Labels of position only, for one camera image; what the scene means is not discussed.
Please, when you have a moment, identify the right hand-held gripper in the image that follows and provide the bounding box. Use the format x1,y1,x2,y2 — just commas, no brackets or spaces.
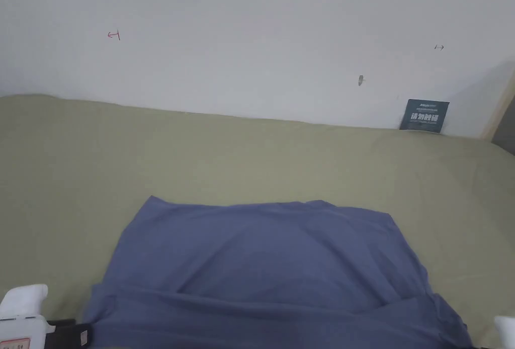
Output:
493,315,515,349

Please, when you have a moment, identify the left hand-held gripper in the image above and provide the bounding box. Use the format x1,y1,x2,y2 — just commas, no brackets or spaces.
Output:
0,284,95,349

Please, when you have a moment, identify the dark blue shirt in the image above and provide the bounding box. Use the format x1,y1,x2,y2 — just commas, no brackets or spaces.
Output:
82,195,473,349

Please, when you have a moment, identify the dark green printed card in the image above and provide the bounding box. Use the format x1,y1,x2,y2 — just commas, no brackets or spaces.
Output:
399,99,451,134

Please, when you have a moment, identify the bed with pale green sheet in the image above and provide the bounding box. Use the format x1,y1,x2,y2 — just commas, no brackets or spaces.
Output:
0,94,515,349

